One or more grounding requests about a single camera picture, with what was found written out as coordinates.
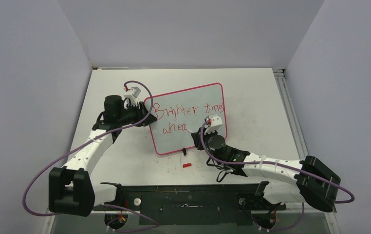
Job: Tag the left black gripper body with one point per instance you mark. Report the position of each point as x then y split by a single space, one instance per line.
132 115

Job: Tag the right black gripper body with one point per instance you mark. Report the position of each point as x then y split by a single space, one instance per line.
205 137

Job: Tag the pink framed whiteboard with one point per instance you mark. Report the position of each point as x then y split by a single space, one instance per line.
181 110

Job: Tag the red marker cap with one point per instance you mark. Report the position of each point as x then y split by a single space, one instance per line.
186 165

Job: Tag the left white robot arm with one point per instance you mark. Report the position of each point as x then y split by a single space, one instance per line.
70 188

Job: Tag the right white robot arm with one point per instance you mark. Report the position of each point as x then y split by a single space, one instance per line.
309 180

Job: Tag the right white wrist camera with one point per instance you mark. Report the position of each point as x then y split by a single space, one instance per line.
214 123

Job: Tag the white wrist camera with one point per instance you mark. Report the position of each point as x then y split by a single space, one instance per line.
214 123
131 95

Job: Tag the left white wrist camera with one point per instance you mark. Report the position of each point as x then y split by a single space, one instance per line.
131 95

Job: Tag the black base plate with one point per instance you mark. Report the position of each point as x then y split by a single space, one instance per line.
197 204

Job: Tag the aluminium rail frame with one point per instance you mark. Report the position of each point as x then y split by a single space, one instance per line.
259 118

